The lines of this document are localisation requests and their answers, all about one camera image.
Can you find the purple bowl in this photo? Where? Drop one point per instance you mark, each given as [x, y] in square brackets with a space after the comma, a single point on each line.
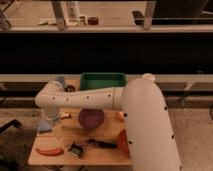
[91, 118]

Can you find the blue cup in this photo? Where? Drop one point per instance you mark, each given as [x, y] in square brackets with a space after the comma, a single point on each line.
[61, 80]

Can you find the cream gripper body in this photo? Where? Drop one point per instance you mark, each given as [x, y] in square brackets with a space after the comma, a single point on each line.
[58, 131]

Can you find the dark red bowl on shelf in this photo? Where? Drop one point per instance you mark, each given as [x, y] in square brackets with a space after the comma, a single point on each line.
[93, 20]

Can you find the blue sponge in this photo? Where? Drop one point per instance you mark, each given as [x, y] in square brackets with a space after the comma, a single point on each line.
[43, 127]

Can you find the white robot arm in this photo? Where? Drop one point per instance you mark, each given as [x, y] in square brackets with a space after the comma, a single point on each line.
[150, 136]

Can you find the black binder clip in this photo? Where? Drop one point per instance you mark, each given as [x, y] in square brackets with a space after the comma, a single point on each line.
[70, 88]

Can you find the white bottle on shelf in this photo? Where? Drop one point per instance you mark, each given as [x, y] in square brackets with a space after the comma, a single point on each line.
[73, 10]

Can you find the red chili pepper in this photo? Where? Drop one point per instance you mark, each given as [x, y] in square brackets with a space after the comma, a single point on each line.
[50, 152]

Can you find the white cup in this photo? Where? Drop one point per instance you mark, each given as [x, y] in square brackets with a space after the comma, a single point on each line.
[149, 76]

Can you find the green plastic tray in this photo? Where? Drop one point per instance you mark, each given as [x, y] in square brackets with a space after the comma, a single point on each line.
[90, 80]

